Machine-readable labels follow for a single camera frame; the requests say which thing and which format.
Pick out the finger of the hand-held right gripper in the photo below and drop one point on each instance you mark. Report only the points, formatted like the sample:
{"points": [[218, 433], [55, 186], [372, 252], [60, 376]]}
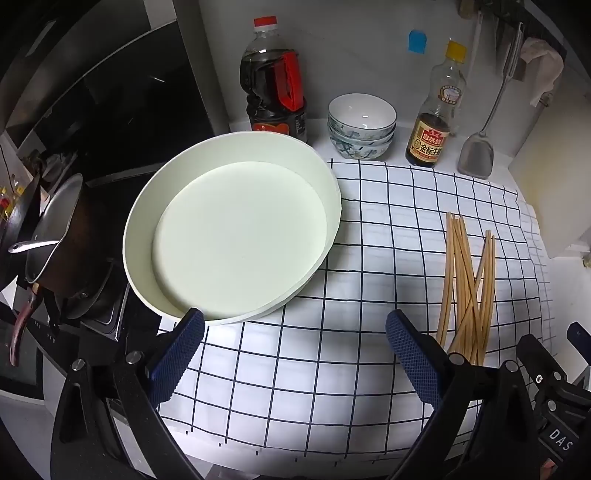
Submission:
{"points": [[538, 362]]}

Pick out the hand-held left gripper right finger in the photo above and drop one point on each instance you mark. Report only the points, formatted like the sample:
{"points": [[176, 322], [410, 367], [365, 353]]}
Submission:
{"points": [[413, 355]]}

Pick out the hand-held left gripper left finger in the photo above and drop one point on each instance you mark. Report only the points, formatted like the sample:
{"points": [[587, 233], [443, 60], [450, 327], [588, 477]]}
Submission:
{"points": [[180, 350]]}

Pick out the pile of wooden chopsticks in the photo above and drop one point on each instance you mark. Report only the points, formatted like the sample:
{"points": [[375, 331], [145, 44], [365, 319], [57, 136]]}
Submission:
{"points": [[457, 249]]}

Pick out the white round tray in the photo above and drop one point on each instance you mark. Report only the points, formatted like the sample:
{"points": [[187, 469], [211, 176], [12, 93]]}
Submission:
{"points": [[231, 230]]}

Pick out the white checked cloth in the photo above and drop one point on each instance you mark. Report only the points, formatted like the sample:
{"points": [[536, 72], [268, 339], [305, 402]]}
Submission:
{"points": [[323, 369]]}

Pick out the dark metal saucepan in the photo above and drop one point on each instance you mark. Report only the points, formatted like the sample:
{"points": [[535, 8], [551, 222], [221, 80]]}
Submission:
{"points": [[87, 258]]}

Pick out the black gas stove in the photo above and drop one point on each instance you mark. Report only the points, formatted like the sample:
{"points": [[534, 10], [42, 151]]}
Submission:
{"points": [[27, 350]]}

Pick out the metal ladle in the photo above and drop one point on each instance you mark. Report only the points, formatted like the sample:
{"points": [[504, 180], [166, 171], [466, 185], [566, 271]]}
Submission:
{"points": [[32, 246]]}

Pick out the metal spatula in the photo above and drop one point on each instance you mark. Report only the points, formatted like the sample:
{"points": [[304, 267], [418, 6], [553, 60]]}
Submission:
{"points": [[475, 157]]}

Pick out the white patterned bowl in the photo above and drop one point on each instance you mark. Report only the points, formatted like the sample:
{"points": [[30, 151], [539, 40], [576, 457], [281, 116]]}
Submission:
{"points": [[355, 151], [340, 137], [362, 110]]}

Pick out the yellow-capped sauce bottle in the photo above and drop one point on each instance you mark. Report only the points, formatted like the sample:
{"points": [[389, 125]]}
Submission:
{"points": [[427, 138]]}

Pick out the large dark sauce bottle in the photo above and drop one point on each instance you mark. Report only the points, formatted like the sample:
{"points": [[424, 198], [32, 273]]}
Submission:
{"points": [[263, 78]]}

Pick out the beige hanging rag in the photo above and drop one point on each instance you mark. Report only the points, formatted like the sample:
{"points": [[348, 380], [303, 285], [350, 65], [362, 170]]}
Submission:
{"points": [[540, 60]]}

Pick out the steel range hood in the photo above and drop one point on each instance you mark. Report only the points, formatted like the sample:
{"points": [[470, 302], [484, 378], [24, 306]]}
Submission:
{"points": [[69, 55]]}

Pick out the blue wall hook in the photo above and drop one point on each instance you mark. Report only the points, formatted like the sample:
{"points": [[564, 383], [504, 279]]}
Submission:
{"points": [[417, 41]]}

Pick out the black wall hook rail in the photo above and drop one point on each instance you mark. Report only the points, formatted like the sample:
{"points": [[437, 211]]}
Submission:
{"points": [[503, 9]]}

